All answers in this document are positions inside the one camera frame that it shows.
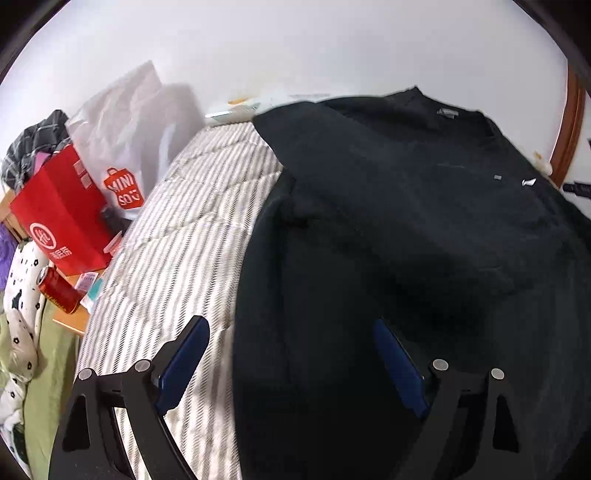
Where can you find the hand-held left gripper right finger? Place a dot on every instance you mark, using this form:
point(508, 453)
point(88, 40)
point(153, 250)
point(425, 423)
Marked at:
point(399, 364)

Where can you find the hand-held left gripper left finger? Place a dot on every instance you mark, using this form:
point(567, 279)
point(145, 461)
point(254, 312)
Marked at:
point(184, 364)

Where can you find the black shirt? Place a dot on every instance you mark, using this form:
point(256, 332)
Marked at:
point(415, 207)

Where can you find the teal small packet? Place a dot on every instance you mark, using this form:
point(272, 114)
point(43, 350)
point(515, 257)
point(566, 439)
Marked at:
point(94, 296)

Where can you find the wooden nightstand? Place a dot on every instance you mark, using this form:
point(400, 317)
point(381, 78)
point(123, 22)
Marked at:
point(69, 321)

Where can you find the grey striped quilt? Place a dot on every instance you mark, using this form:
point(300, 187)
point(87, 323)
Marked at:
point(194, 240)

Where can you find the pink small packet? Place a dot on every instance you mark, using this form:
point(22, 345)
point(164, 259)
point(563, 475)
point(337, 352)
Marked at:
point(87, 280)

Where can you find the green bed sheet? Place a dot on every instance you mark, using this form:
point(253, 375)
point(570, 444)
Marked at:
point(51, 392)

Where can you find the red drink can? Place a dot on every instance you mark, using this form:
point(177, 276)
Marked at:
point(57, 290)

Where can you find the white black-flowered cloth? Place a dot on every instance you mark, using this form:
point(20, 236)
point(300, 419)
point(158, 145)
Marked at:
point(23, 277)

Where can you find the red paper bag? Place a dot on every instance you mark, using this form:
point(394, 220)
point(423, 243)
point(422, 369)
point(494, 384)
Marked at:
point(60, 207)

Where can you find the purple fluffy cloth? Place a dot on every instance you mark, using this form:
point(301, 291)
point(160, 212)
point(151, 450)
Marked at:
point(5, 258)

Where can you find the white plastic bag red logo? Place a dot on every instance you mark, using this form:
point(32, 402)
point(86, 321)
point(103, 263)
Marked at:
point(124, 124)

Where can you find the small black object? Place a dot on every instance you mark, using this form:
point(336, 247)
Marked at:
point(577, 188)

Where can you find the pink cloth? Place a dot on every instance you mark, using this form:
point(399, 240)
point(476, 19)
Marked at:
point(39, 160)

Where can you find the dark plaid cloth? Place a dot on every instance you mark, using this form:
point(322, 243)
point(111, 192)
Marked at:
point(27, 143)

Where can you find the wooden bed frame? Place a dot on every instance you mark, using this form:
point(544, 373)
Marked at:
point(570, 129)

